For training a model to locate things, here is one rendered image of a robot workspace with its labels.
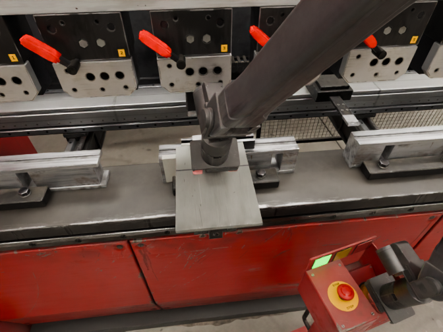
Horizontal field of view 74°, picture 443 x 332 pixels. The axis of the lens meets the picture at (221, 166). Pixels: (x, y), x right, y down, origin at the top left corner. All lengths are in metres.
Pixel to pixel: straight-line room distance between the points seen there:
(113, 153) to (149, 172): 1.50
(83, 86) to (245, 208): 0.42
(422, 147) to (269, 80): 0.78
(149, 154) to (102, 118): 1.28
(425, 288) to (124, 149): 2.10
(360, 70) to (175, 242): 0.66
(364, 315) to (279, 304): 0.79
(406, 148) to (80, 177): 0.94
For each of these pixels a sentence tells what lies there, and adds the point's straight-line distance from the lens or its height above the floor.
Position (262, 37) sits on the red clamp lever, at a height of 1.30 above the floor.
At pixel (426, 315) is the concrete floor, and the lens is 1.88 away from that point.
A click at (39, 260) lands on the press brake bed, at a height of 0.71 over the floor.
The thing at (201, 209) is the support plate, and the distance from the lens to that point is 0.64.
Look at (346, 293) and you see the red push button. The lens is 0.81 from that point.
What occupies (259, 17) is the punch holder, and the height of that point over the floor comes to 1.32.
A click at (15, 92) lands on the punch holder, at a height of 1.20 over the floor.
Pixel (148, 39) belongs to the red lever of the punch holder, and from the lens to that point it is 0.58.
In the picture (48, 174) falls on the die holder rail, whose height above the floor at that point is 0.94.
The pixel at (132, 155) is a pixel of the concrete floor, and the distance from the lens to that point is 2.33.
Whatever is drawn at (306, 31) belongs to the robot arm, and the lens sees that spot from 0.28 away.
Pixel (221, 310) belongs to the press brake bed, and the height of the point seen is 0.05.
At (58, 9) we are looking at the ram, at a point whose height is 1.35.
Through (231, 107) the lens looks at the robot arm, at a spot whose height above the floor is 1.29.
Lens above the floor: 1.51
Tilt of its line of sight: 45 degrees down
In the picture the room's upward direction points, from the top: straight up
